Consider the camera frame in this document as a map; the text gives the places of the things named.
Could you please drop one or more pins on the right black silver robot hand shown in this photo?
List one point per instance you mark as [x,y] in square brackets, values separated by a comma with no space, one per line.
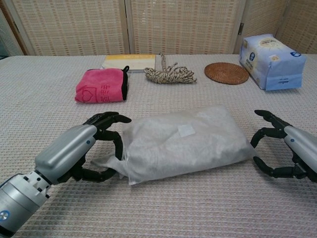
[302,141]

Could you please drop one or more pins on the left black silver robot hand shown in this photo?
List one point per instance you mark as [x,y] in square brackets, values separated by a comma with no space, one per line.
[67,148]

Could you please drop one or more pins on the white plastic bag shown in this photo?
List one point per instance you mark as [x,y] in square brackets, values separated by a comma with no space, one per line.
[183,143]

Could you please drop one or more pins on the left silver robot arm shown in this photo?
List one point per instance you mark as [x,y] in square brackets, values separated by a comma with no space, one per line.
[17,200]

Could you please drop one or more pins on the pink folded towel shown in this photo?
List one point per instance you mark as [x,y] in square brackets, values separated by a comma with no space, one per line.
[99,84]

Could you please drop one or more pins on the light blue tissue pack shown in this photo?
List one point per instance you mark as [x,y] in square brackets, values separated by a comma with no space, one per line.
[270,62]

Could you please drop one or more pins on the round woven rattan coaster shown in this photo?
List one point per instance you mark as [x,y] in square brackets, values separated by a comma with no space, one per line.
[226,73]

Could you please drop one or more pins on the yellow white book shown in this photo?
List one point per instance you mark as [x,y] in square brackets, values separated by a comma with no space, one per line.
[128,62]

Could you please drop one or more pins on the white woven tablecloth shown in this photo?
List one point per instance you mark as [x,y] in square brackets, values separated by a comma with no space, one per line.
[158,210]

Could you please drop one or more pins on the beige woven folding screen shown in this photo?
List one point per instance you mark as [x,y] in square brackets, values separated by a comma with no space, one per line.
[183,24]

